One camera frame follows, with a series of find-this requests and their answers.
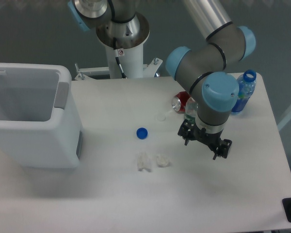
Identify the clear green label bottle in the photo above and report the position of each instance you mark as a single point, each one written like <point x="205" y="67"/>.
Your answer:
<point x="191" y="108"/>

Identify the blue bottle cap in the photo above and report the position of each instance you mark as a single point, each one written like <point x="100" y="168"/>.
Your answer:
<point x="142" y="133"/>

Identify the red soda can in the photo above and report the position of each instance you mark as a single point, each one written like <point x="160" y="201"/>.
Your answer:
<point x="179" y="101"/>

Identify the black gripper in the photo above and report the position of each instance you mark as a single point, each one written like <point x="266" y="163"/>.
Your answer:
<point x="190" y="132"/>

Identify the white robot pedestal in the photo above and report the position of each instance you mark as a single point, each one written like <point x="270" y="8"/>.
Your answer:
<point x="123" y="64"/>

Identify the white trash bin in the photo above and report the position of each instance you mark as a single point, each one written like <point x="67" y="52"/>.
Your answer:
<point x="39" y="122"/>

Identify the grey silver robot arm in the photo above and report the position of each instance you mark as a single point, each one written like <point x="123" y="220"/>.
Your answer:
<point x="120" y="28"/>

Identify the blue plastic bottle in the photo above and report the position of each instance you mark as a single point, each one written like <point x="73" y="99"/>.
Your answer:
<point x="247" y="84"/>

